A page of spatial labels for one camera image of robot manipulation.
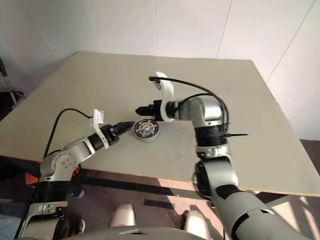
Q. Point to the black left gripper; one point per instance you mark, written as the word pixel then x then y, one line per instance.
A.
pixel 111 133

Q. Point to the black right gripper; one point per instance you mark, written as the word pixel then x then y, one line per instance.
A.
pixel 156 110

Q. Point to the silver spoked rotor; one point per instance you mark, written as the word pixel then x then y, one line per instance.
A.
pixel 147 128

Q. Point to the round motor housing copper windings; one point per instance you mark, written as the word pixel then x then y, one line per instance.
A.
pixel 146 138

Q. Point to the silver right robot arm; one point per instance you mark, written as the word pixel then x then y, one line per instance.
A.
pixel 210 110

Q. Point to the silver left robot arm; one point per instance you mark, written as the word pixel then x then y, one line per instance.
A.
pixel 75 150

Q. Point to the beige left robot foot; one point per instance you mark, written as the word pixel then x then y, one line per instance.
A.
pixel 123 217

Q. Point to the beige robot foot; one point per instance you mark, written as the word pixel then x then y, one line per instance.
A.
pixel 197 222
pixel 123 217

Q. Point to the black zip tie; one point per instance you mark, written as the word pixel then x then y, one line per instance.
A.
pixel 237 135

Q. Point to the orange object under table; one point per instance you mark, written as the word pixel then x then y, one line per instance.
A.
pixel 29 178

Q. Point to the grey robot torso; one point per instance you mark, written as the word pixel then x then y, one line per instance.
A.
pixel 150 233

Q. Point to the beige right robot foot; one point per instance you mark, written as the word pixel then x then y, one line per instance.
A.
pixel 197 222

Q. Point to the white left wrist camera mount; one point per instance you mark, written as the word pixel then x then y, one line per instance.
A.
pixel 95 122

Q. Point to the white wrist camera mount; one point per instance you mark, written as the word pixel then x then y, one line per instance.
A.
pixel 95 122
pixel 167 92

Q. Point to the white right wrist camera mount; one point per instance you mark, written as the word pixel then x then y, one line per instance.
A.
pixel 167 92

